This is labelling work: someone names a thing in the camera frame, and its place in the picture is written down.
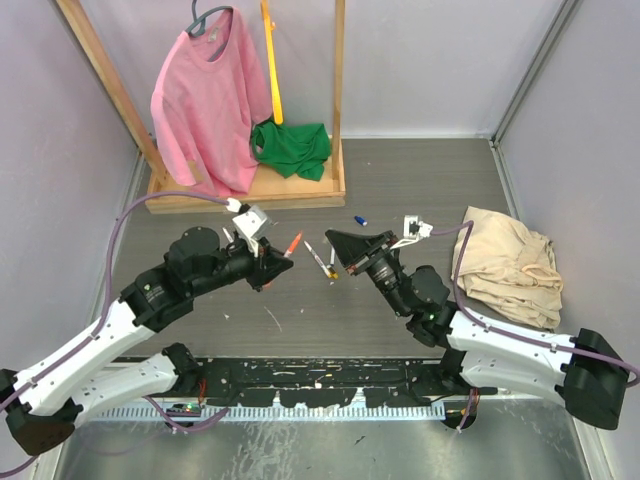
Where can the white marker orange tip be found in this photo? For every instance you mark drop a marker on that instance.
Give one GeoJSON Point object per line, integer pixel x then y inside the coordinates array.
{"type": "Point", "coordinates": [317, 259]}

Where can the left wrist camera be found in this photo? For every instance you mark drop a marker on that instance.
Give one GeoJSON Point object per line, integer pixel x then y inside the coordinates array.
{"type": "Point", "coordinates": [251, 223]}

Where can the orange highlighter pen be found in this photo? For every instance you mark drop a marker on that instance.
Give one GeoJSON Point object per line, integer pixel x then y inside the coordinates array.
{"type": "Point", "coordinates": [288, 252]}

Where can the pink shirt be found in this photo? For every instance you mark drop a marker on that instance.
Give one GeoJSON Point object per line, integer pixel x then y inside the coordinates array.
{"type": "Point", "coordinates": [210, 93]}

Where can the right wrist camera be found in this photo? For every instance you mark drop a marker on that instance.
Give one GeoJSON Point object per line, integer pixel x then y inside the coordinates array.
{"type": "Point", "coordinates": [414, 231]}

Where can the wooden rack right post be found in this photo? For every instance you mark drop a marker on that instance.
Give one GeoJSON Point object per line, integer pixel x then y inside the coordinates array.
{"type": "Point", "coordinates": [338, 85]}

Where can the white pen purple end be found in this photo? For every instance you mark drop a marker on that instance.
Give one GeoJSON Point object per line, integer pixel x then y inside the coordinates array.
{"type": "Point", "coordinates": [228, 236]}

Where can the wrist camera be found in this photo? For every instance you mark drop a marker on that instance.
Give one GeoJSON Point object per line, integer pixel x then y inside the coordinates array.
{"type": "Point", "coordinates": [414, 231]}
{"type": "Point", "coordinates": [251, 223]}

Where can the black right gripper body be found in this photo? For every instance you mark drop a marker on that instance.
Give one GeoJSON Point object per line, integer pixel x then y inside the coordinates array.
{"type": "Point", "coordinates": [380, 248]}

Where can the beige cloth bag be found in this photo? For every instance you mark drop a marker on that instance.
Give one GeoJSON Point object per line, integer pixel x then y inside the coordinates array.
{"type": "Point", "coordinates": [509, 268]}

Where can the green cloth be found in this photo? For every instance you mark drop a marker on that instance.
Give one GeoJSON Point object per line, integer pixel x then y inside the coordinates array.
{"type": "Point", "coordinates": [292, 150]}

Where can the grey clothes hanger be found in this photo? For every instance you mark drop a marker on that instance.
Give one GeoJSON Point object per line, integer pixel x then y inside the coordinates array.
{"type": "Point", "coordinates": [205, 20]}

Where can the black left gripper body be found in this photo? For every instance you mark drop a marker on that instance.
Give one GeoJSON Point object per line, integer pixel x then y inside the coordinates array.
{"type": "Point", "coordinates": [256, 267]}

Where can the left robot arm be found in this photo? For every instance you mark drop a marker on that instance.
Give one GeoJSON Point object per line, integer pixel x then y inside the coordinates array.
{"type": "Point", "coordinates": [46, 403]}

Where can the yellow hanger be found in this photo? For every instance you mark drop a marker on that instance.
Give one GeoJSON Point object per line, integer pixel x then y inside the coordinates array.
{"type": "Point", "coordinates": [269, 27]}

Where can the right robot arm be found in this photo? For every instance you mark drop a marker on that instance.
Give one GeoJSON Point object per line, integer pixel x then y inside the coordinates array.
{"type": "Point", "coordinates": [581, 373]}

